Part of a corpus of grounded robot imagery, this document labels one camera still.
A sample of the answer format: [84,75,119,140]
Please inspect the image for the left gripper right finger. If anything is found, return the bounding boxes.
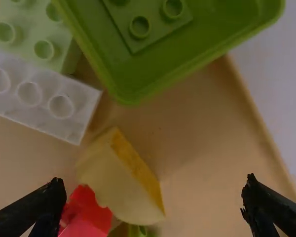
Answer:
[240,173,296,237]

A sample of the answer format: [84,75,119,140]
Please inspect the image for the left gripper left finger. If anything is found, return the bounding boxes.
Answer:
[0,177,68,237]

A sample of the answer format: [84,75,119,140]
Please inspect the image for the yellow toy brick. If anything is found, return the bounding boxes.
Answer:
[75,126,166,227]

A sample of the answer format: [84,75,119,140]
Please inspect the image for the small red toy brick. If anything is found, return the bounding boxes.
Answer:
[58,184,114,237]

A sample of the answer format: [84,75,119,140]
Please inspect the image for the tan tray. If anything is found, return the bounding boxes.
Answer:
[0,0,296,237]

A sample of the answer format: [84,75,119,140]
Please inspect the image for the long white toy brick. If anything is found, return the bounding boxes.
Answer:
[0,46,103,146]

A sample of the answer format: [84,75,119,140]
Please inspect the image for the small green toy brick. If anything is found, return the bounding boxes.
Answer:
[127,223,150,237]

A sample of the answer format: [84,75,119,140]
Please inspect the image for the large green toy brick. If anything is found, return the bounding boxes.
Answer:
[51,0,286,106]

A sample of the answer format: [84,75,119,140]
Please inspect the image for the pale green toy brick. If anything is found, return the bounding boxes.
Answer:
[0,0,76,75]

